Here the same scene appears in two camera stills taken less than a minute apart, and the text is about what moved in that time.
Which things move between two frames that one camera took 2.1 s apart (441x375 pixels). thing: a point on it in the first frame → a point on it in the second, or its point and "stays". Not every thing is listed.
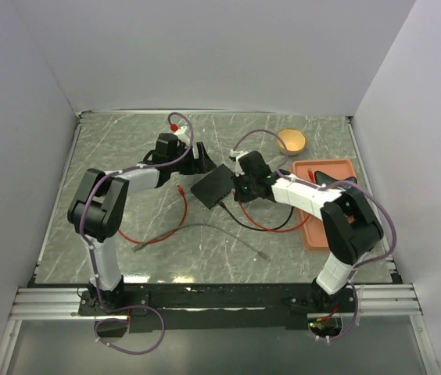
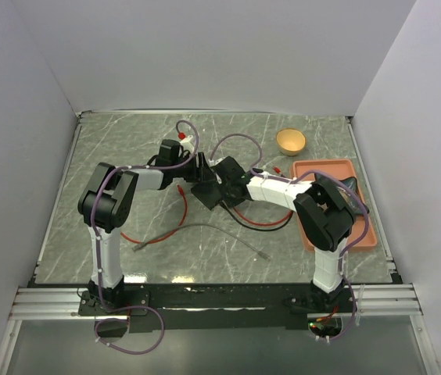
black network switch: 214,187 stays
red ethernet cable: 312,176 → 277,170
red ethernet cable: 171,235 stays
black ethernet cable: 259,229 stays
